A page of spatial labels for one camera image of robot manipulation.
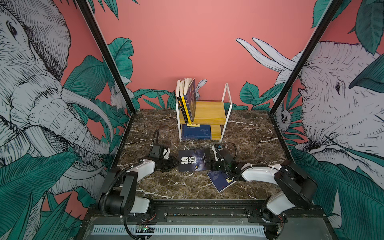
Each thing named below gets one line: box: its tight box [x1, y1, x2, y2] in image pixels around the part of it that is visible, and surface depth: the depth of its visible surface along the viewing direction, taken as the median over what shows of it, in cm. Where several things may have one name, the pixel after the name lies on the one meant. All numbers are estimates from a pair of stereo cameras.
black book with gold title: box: [175, 79, 189, 124], surface depth 77 cm
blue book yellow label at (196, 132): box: [181, 124, 212, 140], surface depth 102 cm
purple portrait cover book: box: [184, 78, 196, 122], surface depth 80 cm
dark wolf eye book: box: [178, 148, 212, 173], surface depth 94 cm
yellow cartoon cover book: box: [179, 80, 192, 125], surface depth 78 cm
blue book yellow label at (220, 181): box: [206, 170, 238, 193], surface depth 86 cm
